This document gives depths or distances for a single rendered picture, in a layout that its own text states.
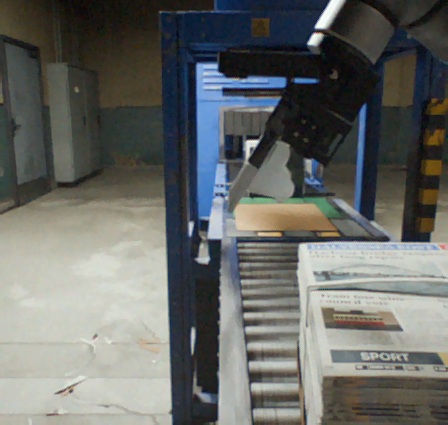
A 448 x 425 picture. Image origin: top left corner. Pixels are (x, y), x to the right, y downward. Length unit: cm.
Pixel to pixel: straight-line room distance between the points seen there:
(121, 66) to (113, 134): 134
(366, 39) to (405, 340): 30
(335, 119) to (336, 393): 27
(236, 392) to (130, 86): 860
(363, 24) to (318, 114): 10
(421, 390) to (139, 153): 887
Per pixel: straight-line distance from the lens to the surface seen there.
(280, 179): 47
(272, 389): 78
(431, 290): 59
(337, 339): 45
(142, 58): 916
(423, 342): 46
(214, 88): 382
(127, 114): 917
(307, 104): 48
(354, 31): 49
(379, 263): 66
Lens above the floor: 124
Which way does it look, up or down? 12 degrees down
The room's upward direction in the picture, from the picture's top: straight up
